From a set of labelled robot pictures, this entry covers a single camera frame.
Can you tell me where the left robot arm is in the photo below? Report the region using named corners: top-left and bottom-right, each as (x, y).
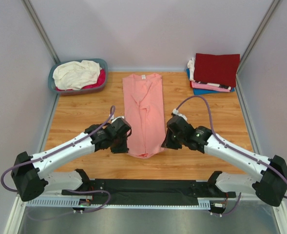
top-left (11, 117), bottom-right (132, 202)

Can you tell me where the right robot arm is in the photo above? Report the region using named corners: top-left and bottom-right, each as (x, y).
top-left (162, 115), bottom-right (287, 207)

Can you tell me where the blue folded t-shirt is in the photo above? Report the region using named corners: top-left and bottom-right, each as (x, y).
top-left (186, 68), bottom-right (235, 95)

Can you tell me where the pink printed folded t-shirt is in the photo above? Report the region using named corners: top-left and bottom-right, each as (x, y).
top-left (190, 81), bottom-right (233, 93)

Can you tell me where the magenta t-shirt in basket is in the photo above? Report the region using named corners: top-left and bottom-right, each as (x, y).
top-left (54, 69), bottom-right (106, 93)

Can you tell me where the grey laundry basket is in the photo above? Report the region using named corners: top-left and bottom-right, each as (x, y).
top-left (48, 58), bottom-right (108, 96)

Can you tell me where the white folded t-shirt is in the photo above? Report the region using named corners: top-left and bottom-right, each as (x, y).
top-left (187, 57), bottom-right (195, 82)

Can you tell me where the cream white t-shirt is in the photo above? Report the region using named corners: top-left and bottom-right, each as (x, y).
top-left (53, 60), bottom-right (102, 90)

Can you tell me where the dark red folded t-shirt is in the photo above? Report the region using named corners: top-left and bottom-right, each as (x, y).
top-left (194, 53), bottom-right (240, 87)

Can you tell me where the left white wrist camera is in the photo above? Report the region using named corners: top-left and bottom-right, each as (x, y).
top-left (111, 116), bottom-right (125, 123)

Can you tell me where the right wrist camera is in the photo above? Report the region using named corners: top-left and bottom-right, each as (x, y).
top-left (172, 109), bottom-right (188, 121)

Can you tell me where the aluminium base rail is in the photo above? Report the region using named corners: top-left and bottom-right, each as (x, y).
top-left (16, 176), bottom-right (284, 210)

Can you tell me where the left aluminium frame post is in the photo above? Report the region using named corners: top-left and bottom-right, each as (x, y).
top-left (21, 0), bottom-right (60, 63)

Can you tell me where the aluminium frame post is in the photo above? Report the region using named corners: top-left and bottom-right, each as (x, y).
top-left (21, 0), bottom-right (60, 63)
top-left (237, 0), bottom-right (283, 74)

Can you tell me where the right aluminium frame post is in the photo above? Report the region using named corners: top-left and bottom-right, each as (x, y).
top-left (237, 0), bottom-right (283, 74)

